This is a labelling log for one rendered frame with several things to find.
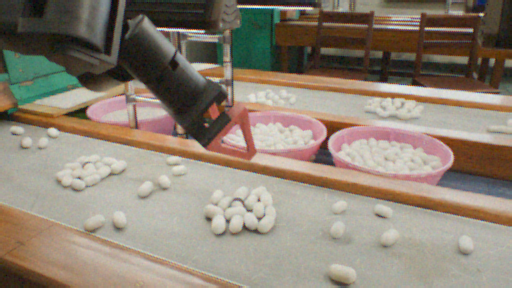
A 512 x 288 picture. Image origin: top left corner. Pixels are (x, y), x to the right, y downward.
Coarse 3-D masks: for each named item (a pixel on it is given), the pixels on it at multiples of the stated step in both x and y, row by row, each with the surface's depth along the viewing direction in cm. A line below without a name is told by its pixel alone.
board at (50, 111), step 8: (80, 88) 130; (112, 88) 129; (120, 88) 129; (104, 96) 121; (112, 96) 124; (32, 104) 113; (40, 104) 113; (80, 104) 113; (88, 104) 116; (32, 112) 109; (40, 112) 107; (48, 112) 106; (56, 112) 106; (64, 112) 108
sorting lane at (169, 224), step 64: (0, 128) 105; (0, 192) 73; (64, 192) 73; (128, 192) 74; (192, 192) 74; (320, 192) 74; (192, 256) 57; (256, 256) 57; (320, 256) 57; (384, 256) 57; (448, 256) 56
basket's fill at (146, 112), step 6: (126, 108) 123; (138, 108) 123; (144, 108) 124; (150, 108) 125; (162, 108) 124; (108, 114) 118; (114, 114) 118; (120, 114) 118; (126, 114) 117; (138, 114) 117; (144, 114) 117; (150, 114) 116; (156, 114) 117; (162, 114) 117; (114, 120) 114; (120, 120) 113; (126, 120) 112
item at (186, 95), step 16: (176, 64) 43; (160, 80) 44; (176, 80) 43; (192, 80) 45; (208, 80) 47; (160, 96) 44; (176, 96) 44; (192, 96) 45; (208, 96) 45; (224, 96) 44; (176, 112) 46; (192, 112) 44; (192, 128) 44
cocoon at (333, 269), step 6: (336, 264) 52; (330, 270) 52; (336, 270) 51; (342, 270) 51; (348, 270) 51; (354, 270) 51; (330, 276) 52; (336, 276) 51; (342, 276) 51; (348, 276) 50; (354, 276) 51; (348, 282) 51
